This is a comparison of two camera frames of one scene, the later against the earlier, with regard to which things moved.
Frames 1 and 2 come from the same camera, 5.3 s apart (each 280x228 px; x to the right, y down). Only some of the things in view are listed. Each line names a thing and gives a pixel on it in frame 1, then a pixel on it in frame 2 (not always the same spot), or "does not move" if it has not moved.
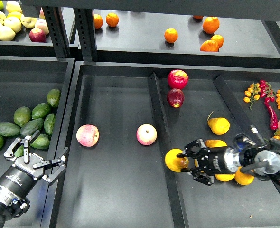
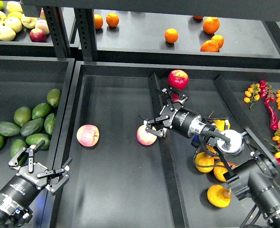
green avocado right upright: [49, 123] does not move
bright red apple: [178, 79] does not move
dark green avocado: [42, 141] does not move
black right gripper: [219, 161] -> [184, 122]
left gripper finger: [26, 141] -> [31, 150]
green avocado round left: [22, 115] does not move
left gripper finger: [50, 178] -> [54, 188]
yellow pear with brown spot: [174, 163] -> [219, 196]
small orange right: [219, 39] does not move
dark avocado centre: [31, 127] does not move
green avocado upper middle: [40, 111] does not move
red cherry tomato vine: [266, 91] does not move
